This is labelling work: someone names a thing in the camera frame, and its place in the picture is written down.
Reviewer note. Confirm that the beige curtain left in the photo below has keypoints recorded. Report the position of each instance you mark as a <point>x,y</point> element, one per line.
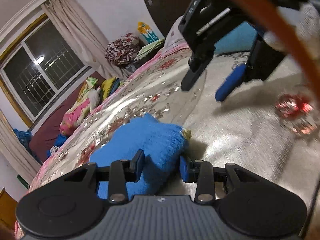
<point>16,154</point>

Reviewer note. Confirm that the silver floral bedspread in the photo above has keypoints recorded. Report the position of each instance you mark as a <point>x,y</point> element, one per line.
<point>243,129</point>

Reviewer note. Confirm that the wooden bedside cabinet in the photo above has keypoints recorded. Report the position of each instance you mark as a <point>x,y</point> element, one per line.
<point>7,210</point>

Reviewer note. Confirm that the blue white crumpled cloth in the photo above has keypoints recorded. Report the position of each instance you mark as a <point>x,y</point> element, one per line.
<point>60,140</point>

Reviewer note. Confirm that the pink floral pillow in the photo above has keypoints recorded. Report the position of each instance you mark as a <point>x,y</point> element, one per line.
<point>88,99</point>

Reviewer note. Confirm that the teal folded garment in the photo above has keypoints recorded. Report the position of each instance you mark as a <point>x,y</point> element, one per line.
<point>238,40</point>

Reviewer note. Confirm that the pink floral quilt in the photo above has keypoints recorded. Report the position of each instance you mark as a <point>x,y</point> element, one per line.
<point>100,104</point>

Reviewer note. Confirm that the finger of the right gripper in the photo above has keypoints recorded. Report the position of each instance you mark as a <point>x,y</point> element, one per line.
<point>234,80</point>
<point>198,62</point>

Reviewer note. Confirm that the white spotted pillow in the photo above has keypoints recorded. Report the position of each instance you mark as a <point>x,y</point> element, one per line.
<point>174,37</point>

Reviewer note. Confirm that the beige curtain right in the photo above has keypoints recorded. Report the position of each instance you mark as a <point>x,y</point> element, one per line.
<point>82,35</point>

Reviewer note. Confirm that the dark floral clothes bundle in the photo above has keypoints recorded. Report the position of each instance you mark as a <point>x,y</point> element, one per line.
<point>123,50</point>

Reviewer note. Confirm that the beige curtain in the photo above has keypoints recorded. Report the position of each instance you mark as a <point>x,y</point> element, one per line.
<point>82,35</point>
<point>16,154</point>

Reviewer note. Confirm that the white gloved right hand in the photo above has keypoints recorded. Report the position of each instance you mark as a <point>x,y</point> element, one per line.
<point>306,25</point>

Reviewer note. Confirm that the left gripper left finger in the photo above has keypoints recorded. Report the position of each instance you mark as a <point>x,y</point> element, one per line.
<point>121,172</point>

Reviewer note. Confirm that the window with metal bars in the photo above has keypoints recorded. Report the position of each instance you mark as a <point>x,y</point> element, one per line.
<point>37,68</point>

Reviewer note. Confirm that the pale green folded towels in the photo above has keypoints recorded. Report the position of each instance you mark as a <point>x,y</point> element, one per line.
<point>147,49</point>

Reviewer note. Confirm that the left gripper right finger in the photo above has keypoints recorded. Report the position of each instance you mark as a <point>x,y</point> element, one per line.
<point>201,173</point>

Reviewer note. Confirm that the yellow green folded clothes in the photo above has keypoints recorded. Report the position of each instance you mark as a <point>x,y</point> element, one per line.
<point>108,87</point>

